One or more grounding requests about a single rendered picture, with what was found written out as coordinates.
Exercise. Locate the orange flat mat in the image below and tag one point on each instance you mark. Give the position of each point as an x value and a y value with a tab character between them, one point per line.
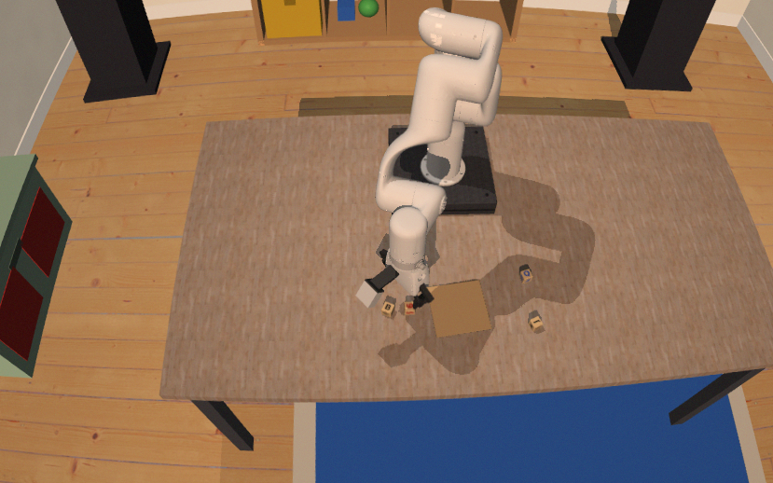
458	308

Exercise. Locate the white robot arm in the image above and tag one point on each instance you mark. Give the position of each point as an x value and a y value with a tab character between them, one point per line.
442	80

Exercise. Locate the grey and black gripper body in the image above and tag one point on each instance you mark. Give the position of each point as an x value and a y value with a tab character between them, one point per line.
411	280

